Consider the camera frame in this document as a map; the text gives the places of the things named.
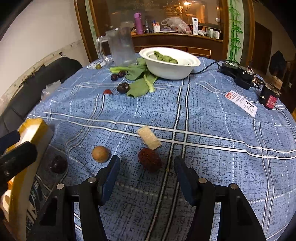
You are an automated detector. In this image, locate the brown kiwi fruit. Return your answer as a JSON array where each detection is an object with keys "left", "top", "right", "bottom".
[{"left": 92, "top": 146, "right": 110, "bottom": 163}]

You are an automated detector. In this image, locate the red jujube date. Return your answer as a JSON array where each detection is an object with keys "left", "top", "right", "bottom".
[{"left": 138, "top": 148, "right": 162, "bottom": 173}]

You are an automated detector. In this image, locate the dark plum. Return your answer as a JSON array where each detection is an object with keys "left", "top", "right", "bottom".
[
  {"left": 50, "top": 155, "right": 68, "bottom": 174},
  {"left": 117, "top": 83, "right": 130, "bottom": 94}
]

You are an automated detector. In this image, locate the small white cake piece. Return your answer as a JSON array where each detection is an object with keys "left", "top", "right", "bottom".
[{"left": 137, "top": 126, "right": 162, "bottom": 150}]

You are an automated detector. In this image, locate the yellow white foam box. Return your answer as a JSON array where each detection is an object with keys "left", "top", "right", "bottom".
[{"left": 1, "top": 118, "right": 53, "bottom": 240}]

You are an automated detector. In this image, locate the black leather sofa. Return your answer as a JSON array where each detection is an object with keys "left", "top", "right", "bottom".
[{"left": 1, "top": 57, "right": 82, "bottom": 137}]

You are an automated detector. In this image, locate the blue plaid tablecloth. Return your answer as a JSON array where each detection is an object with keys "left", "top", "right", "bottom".
[{"left": 28, "top": 58, "right": 295, "bottom": 240}]

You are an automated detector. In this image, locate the small red fruit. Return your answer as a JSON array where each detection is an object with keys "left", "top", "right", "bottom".
[{"left": 103, "top": 89, "right": 112, "bottom": 94}]

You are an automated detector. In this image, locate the white red label card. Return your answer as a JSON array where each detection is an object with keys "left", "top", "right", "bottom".
[{"left": 225, "top": 90, "right": 257, "bottom": 118}]

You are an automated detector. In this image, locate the small dark grape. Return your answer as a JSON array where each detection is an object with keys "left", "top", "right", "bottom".
[
  {"left": 117, "top": 71, "right": 126, "bottom": 78},
  {"left": 111, "top": 74, "right": 118, "bottom": 81}
]

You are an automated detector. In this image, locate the green leafy vegetable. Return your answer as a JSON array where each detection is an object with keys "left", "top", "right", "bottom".
[{"left": 109, "top": 57, "right": 164, "bottom": 97}]

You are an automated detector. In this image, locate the red black jar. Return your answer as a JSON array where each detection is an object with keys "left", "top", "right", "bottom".
[{"left": 258, "top": 83, "right": 281, "bottom": 110}]

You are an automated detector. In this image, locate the black power adapter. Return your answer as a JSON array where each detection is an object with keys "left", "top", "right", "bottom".
[{"left": 218, "top": 63, "right": 259, "bottom": 90}]

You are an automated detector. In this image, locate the white bowl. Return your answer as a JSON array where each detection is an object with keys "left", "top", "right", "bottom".
[{"left": 139, "top": 47, "right": 201, "bottom": 80}]

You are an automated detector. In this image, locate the clear plastic pitcher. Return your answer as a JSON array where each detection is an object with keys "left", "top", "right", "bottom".
[{"left": 96, "top": 27, "right": 136, "bottom": 66}]

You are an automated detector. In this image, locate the wooden cabinet counter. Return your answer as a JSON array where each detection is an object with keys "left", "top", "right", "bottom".
[{"left": 132, "top": 33, "right": 228, "bottom": 60}]

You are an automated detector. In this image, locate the plastic bag on counter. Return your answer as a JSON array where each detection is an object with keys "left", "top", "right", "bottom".
[{"left": 161, "top": 16, "right": 192, "bottom": 34}]

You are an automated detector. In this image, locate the purple thermos bottle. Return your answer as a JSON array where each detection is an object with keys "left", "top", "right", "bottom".
[{"left": 134, "top": 12, "right": 144, "bottom": 35}]

